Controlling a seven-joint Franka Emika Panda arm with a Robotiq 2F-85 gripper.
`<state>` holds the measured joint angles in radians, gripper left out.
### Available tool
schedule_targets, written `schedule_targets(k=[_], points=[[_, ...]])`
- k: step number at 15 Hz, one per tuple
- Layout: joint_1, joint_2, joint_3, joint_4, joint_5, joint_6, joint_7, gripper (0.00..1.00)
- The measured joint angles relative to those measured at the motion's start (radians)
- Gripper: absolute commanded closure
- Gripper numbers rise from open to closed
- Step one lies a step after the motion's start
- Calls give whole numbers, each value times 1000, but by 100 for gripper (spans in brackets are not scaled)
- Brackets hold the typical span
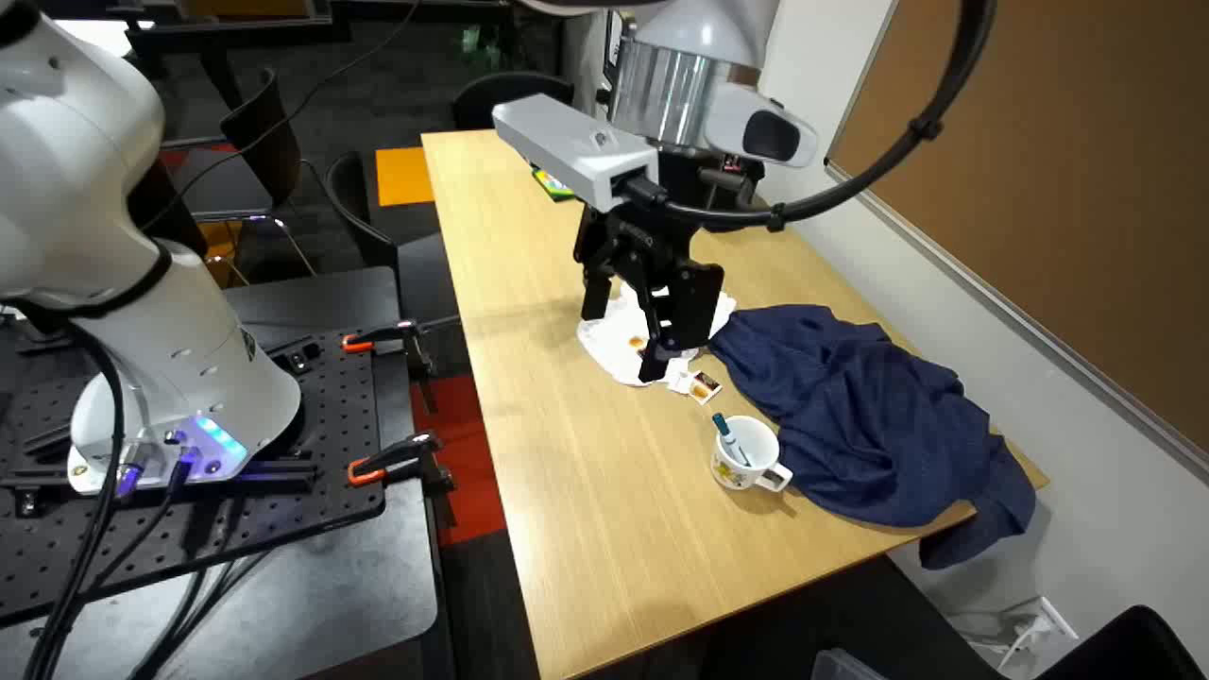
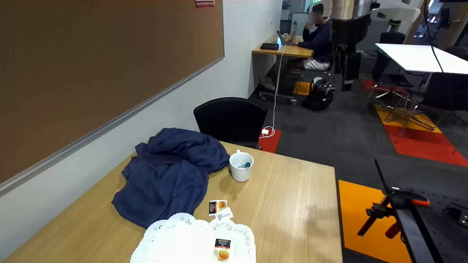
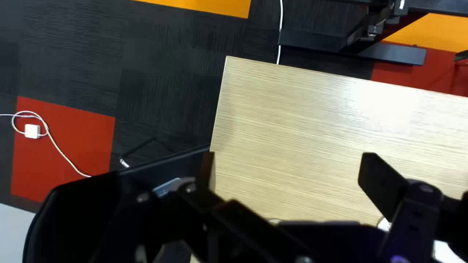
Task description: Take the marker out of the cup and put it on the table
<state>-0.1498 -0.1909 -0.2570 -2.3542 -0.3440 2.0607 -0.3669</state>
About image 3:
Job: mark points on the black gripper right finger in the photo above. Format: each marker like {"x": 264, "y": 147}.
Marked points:
{"x": 414, "y": 214}

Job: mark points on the black furniture base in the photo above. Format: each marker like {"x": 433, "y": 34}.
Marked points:
{"x": 340, "y": 34}

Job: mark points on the black metal table frame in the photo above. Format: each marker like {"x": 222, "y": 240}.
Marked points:
{"x": 160, "y": 159}

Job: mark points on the white power adapter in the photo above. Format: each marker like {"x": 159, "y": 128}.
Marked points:
{"x": 30, "y": 131}

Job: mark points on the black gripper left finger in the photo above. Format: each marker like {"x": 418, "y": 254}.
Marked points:
{"x": 228, "y": 220}

